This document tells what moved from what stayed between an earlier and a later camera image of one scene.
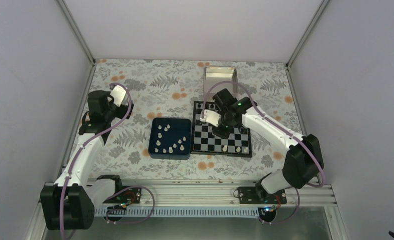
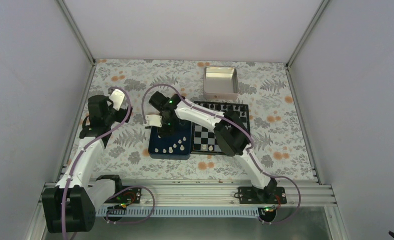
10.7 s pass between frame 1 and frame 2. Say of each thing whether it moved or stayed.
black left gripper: stayed
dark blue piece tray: stayed
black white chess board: stayed
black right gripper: moved
